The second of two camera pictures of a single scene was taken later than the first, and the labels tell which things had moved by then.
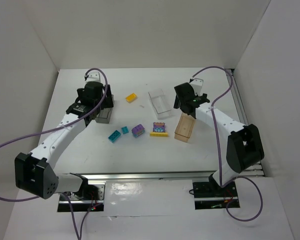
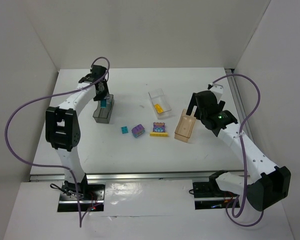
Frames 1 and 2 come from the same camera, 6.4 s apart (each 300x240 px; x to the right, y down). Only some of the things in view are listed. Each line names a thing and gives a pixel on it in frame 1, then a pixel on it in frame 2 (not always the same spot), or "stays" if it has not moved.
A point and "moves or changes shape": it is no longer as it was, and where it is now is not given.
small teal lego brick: [125, 130] stays
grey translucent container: [104, 115] stays
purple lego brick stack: [138, 130] stays
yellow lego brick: [131, 97] to [158, 108]
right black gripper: [181, 92] to [196, 104]
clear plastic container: [160, 104] stays
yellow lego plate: [161, 134] stays
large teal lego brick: [114, 136] moves or changes shape
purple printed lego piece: [159, 127] stays
